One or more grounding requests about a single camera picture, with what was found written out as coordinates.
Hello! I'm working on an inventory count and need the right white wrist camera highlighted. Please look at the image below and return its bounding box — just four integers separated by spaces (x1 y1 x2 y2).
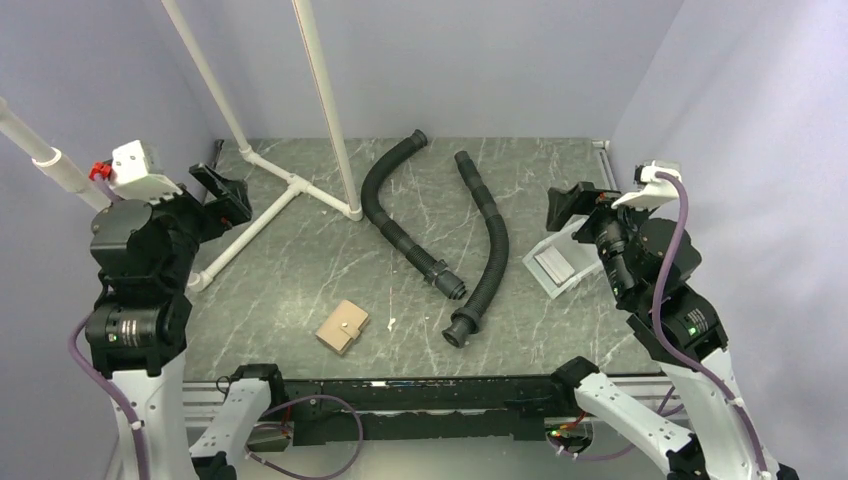
612 160 682 210

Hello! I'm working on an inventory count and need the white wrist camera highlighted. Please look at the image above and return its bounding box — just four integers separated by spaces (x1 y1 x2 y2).
612 160 682 210
88 140 182 204

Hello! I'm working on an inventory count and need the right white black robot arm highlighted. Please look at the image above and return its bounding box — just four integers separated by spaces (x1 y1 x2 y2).
546 182 797 479

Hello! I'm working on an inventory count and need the black corrugated hose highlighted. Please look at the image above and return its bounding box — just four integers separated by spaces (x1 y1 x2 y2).
360 129 468 301
441 150 511 350

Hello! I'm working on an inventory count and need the purple cable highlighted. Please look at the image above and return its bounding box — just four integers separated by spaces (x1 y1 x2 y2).
549 170 770 475
241 394 365 480

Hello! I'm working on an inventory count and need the left black corrugated hose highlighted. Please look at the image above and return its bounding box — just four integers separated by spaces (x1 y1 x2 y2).
360 129 468 301

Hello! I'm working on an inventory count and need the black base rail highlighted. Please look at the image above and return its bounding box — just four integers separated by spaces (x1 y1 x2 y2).
259 374 581 446

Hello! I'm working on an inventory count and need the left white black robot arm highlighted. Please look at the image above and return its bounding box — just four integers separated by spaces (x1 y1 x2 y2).
67 164 288 479

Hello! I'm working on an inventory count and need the stack of cards in tray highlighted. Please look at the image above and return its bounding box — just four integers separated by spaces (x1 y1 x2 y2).
534 247 576 286

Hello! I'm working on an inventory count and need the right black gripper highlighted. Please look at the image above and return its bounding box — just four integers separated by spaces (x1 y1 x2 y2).
543 178 654 300

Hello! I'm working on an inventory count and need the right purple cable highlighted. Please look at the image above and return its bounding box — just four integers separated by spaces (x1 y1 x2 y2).
549 170 770 475

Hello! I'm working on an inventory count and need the clear plastic card tray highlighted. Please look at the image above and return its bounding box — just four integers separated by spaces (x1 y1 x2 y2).
522 217 602 299

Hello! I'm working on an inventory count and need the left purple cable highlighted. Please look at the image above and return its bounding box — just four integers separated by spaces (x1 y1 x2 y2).
241 394 365 480

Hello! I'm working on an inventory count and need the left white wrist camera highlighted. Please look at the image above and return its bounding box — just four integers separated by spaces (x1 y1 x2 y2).
88 140 182 204

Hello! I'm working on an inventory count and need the right black corrugated hose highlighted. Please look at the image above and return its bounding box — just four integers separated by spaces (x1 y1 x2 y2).
441 150 511 350

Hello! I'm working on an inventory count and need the white PVC pipe frame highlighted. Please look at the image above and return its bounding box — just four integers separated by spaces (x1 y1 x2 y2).
1 1 363 291

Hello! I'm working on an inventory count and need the tan leather card holder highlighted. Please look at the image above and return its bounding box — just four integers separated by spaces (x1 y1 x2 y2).
315 300 369 356

